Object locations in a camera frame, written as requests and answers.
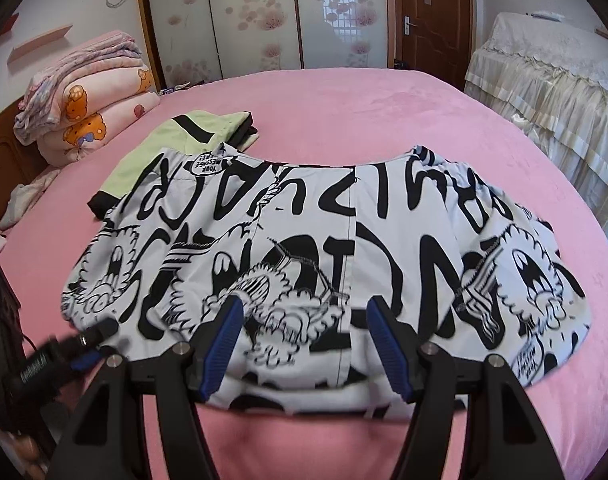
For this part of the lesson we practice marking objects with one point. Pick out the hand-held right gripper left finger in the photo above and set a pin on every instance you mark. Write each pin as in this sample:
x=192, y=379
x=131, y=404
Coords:
x=223, y=345

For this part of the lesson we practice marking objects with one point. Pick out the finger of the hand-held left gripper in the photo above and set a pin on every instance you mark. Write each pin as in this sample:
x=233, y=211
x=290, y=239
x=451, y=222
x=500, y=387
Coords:
x=86, y=360
x=101, y=331

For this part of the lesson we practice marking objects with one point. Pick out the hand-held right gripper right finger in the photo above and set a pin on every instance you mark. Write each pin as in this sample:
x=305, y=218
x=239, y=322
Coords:
x=389, y=347

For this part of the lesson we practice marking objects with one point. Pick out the white black printed jacket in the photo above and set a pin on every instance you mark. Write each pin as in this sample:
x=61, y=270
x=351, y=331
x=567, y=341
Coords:
x=304, y=220

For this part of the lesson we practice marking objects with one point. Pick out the person's left hand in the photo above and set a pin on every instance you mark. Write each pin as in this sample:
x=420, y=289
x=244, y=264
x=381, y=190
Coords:
x=23, y=457

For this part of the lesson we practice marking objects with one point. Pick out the pale crumpled cloth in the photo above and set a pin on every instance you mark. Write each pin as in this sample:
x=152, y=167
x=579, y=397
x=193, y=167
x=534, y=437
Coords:
x=26, y=200

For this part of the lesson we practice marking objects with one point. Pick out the light green black garment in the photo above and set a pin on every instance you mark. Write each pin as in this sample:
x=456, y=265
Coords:
x=148, y=150

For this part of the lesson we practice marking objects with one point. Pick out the wooden headboard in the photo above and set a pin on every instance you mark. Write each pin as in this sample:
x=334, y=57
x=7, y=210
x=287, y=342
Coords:
x=3, y=160

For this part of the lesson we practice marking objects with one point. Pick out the pink bear print quilt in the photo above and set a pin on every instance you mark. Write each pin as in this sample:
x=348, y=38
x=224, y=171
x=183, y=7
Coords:
x=108, y=105

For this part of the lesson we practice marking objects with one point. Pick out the pink bed cover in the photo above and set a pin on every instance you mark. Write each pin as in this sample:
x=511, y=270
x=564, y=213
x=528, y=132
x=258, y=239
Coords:
x=359, y=110

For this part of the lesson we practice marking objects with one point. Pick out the stack of folded quilts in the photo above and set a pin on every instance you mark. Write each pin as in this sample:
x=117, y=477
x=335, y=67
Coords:
x=73, y=65

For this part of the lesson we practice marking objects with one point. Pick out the cream lace covered furniture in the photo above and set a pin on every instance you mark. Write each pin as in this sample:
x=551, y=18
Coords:
x=549, y=100

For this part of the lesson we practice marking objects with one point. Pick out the floral sliding door wardrobe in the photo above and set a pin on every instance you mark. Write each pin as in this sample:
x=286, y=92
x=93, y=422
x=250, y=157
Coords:
x=254, y=20

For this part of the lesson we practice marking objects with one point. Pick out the brown wooden door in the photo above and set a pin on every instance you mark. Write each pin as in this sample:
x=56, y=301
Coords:
x=439, y=15

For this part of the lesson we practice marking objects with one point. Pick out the pink wall shelf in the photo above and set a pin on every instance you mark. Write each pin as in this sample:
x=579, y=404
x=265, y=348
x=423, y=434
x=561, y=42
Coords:
x=41, y=42

